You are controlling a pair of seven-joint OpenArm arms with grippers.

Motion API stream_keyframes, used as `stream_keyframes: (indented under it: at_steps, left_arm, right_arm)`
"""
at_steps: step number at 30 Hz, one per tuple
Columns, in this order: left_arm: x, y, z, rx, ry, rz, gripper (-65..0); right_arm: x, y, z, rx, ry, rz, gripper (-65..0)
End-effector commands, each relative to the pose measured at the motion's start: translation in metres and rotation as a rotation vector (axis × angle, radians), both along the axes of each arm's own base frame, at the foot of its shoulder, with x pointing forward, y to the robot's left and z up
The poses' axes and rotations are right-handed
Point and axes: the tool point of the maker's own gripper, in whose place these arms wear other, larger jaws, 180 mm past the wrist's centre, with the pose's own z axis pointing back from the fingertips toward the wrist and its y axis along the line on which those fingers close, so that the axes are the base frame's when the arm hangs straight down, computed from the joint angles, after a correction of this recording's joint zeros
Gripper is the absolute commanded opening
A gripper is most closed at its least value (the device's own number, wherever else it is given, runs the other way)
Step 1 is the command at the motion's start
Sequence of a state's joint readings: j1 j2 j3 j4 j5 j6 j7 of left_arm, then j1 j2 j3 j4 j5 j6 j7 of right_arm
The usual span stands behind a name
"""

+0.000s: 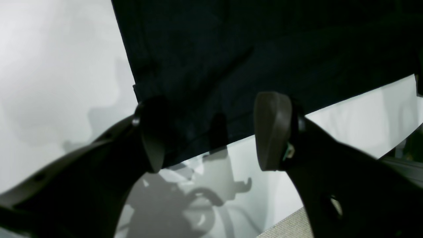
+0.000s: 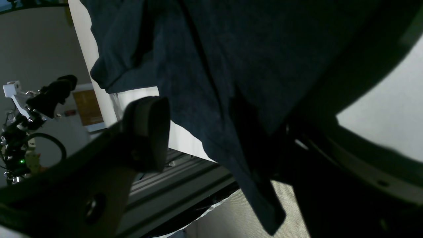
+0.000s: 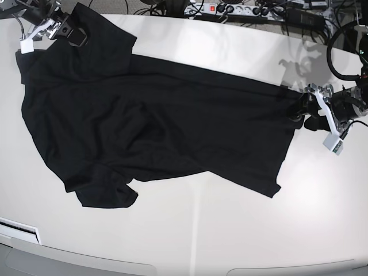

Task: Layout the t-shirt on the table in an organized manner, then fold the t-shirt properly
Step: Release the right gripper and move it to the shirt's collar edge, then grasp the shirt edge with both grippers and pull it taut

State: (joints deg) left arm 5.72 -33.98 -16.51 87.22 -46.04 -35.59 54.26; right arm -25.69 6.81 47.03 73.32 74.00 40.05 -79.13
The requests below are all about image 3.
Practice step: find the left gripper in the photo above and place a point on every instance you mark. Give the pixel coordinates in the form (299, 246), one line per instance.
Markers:
(321, 108)

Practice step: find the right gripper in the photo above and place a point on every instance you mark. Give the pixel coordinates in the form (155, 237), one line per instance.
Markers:
(61, 25)

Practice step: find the black t-shirt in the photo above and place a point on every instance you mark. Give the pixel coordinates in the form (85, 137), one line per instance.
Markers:
(101, 116)

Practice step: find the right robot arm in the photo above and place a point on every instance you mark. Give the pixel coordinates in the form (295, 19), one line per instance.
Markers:
(44, 18)

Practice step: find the black power adapter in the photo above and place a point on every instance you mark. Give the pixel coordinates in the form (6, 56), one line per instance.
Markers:
(305, 20)

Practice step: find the white power strip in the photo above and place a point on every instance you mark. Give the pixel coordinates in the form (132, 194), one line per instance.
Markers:
(236, 11)

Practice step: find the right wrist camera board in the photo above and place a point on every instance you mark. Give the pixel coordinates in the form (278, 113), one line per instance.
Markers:
(26, 46)

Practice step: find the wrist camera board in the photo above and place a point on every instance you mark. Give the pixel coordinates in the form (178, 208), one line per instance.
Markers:
(333, 143)
(26, 46)

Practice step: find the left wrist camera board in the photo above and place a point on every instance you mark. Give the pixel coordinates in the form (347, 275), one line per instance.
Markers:
(333, 143)

